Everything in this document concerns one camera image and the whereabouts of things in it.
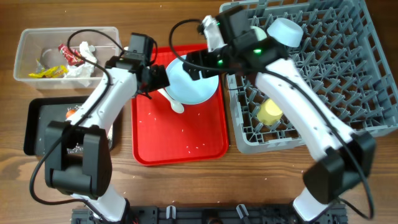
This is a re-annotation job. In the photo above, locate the light blue plate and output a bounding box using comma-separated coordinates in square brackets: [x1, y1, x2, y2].
[165, 58, 219, 105]

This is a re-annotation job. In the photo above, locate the white plastic spoon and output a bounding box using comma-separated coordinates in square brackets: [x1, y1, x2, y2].
[157, 88, 184, 114]

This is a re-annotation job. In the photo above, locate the mint green bowl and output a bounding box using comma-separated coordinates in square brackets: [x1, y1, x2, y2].
[251, 26, 267, 41]

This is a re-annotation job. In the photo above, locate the light blue bowl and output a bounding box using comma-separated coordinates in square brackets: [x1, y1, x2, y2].
[267, 18, 303, 47]

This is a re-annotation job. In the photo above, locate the yellow plastic cup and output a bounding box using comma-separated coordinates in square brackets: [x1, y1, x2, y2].
[256, 98, 283, 126]

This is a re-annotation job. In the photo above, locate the white tissue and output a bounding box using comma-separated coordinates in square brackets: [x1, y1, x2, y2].
[63, 41, 98, 88]

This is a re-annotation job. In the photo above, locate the red foil snack wrapper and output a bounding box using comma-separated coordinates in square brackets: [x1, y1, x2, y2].
[58, 44, 84, 66]

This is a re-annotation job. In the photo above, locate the orange carrot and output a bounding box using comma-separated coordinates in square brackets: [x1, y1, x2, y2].
[66, 109, 76, 119]

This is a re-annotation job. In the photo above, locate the yellow foil wrapper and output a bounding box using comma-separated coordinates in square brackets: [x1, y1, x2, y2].
[28, 65, 68, 78]

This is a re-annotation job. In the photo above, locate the pile of white rice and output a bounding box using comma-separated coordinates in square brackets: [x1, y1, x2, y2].
[67, 105, 113, 154]

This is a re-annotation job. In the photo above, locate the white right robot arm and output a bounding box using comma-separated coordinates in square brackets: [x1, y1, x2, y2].
[182, 6, 376, 223]

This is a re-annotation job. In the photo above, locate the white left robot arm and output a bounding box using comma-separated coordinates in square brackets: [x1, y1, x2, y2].
[29, 33, 169, 223]

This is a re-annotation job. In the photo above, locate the grey dishwasher rack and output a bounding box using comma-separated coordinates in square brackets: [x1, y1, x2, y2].
[227, 0, 397, 154]

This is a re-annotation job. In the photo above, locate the red serving tray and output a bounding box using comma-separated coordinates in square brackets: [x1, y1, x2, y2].
[130, 44, 230, 166]

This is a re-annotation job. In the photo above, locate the clear plastic bin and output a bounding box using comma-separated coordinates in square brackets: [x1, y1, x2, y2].
[13, 27, 121, 90]

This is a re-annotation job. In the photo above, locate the black tray bin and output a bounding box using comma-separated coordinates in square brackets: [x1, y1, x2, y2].
[23, 95, 116, 157]

